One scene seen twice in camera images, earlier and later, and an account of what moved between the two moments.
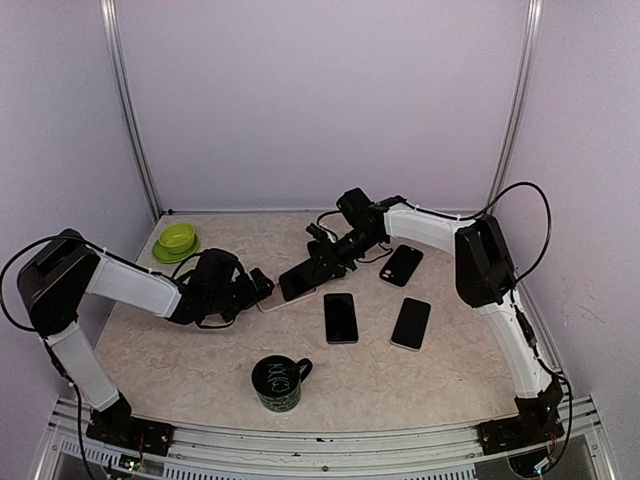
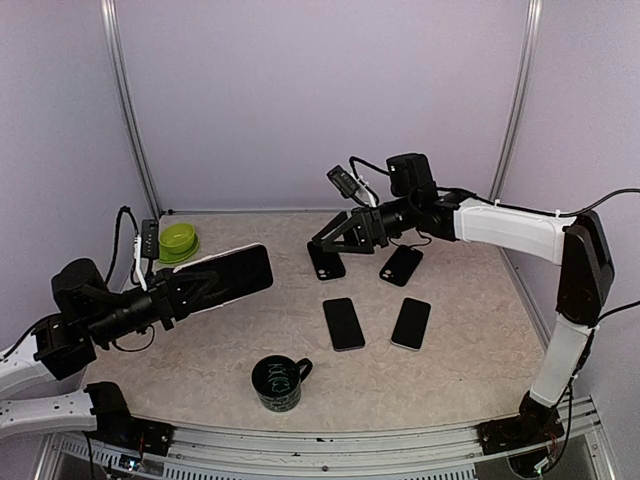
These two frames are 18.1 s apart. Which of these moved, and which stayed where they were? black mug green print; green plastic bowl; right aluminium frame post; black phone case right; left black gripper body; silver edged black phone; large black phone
Moved: left black gripper body; large black phone
Stayed: green plastic bowl; right aluminium frame post; black phone case right; silver edged black phone; black mug green print
